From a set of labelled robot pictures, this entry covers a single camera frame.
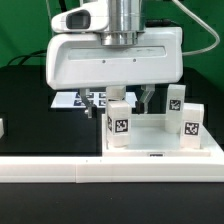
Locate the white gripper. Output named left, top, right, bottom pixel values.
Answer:
left=46, top=27, right=183, bottom=118

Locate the white square table top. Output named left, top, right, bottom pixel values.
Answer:
left=102, top=114, right=216, bottom=157

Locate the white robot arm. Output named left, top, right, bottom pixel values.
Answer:
left=46, top=0, right=183, bottom=118

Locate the white base marker plate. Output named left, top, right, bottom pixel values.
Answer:
left=51, top=92, right=137, bottom=108

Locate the white block left edge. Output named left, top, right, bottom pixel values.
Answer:
left=0, top=118, right=4, bottom=139

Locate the white L-shaped obstacle fence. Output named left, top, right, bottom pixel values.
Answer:
left=0, top=143, right=224, bottom=183

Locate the black cable bundle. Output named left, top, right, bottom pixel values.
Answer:
left=6, top=49, right=48, bottom=67

